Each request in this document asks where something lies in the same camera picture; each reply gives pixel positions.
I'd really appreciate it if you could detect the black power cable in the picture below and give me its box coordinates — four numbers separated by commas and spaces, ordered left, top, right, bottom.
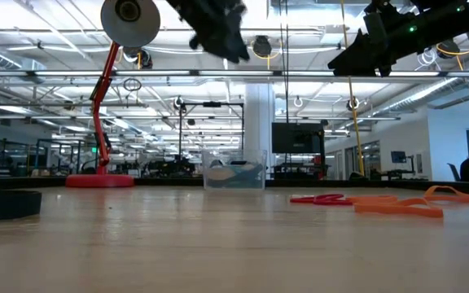
278, 0, 291, 123

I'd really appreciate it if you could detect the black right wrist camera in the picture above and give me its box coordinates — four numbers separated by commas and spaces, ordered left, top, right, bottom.
363, 11, 388, 42

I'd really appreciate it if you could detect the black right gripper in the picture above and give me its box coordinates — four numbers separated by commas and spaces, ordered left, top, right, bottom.
327, 0, 469, 78

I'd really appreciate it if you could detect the black office chair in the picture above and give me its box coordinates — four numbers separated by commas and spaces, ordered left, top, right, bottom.
446, 162, 462, 182

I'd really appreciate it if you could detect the black ceiling cable reel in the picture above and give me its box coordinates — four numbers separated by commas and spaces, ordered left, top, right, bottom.
122, 46, 154, 70
436, 40, 460, 59
252, 35, 273, 59

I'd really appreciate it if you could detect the black distant rig frame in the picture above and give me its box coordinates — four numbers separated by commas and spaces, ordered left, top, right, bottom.
178, 101, 246, 164

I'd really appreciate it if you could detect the yellow hanging cable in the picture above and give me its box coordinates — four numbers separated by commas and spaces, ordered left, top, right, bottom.
339, 0, 366, 177

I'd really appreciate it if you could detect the black monitor screen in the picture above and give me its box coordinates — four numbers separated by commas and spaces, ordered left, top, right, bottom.
271, 121, 326, 155

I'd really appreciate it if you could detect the black aluminium table frame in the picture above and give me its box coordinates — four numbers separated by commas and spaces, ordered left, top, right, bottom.
0, 174, 469, 195

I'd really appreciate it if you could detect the white round column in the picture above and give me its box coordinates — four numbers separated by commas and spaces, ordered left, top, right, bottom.
243, 83, 277, 151

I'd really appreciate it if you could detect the clear plastic bin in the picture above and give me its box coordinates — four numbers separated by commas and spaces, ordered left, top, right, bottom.
201, 148, 269, 191

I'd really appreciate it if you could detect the large black rubber band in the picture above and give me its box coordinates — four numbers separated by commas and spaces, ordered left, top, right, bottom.
0, 190, 43, 223

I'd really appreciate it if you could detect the pale orange rubber band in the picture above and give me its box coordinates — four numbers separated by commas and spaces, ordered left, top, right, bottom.
344, 195, 399, 204

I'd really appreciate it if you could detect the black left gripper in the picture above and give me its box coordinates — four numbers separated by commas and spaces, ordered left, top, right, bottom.
164, 0, 252, 64

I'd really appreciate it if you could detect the red desk lamp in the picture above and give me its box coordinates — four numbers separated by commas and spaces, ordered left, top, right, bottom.
64, 0, 162, 189

